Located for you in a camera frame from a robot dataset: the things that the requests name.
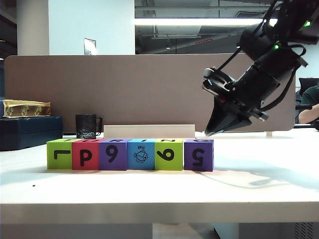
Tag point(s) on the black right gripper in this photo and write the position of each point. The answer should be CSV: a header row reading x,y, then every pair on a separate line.
x,y
254,92

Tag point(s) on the purple block with 5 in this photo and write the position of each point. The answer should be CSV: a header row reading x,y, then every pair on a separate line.
x,y
192,164

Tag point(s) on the lime green block with 6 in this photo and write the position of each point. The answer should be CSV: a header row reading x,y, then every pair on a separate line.
x,y
162,164

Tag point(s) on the blue block with fish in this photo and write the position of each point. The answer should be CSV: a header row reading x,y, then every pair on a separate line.
x,y
134,164

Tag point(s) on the purple block with 9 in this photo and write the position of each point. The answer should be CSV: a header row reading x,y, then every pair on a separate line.
x,y
104,164

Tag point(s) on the red block with P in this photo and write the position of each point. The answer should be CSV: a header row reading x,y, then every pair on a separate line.
x,y
77,149

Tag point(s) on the lime green block with L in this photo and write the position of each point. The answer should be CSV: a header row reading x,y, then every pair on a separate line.
x,y
59,163

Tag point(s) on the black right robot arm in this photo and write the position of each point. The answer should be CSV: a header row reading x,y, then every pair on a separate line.
x,y
276,58

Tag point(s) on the bare person forearm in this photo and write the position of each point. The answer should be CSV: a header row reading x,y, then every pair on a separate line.
x,y
307,115

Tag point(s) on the white divider foot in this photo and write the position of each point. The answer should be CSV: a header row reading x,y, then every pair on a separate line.
x,y
269,134

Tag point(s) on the red LED ceiling display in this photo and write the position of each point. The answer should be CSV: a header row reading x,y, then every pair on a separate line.
x,y
204,41

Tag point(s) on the person in green shirt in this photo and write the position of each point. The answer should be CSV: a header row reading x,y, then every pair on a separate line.
x,y
310,94

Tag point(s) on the black office chair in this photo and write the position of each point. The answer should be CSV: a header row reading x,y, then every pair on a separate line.
x,y
307,81

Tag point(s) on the black round desk object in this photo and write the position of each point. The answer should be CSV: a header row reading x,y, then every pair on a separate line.
x,y
316,125

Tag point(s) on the ceiling light strip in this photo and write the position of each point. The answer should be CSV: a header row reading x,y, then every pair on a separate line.
x,y
199,22

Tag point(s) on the brown desk divider panel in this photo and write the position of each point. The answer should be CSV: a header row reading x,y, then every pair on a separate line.
x,y
124,92

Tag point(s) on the white under-table column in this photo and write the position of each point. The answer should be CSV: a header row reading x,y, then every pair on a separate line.
x,y
184,231

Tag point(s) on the under-table vent grille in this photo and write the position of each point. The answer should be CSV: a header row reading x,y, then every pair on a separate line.
x,y
304,231

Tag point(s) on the black mug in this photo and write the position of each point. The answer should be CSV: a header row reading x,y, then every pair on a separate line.
x,y
86,127

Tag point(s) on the dark blue case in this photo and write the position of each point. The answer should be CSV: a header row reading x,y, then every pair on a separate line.
x,y
30,134

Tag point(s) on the yellow patterned box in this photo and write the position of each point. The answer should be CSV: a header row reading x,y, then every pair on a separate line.
x,y
27,110

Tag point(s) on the blue box edge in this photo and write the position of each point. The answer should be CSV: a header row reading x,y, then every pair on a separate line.
x,y
1,109

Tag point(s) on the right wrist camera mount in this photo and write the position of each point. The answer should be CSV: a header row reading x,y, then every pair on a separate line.
x,y
216,82

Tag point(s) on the framed wall sign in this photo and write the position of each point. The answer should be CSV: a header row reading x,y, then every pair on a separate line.
x,y
90,46

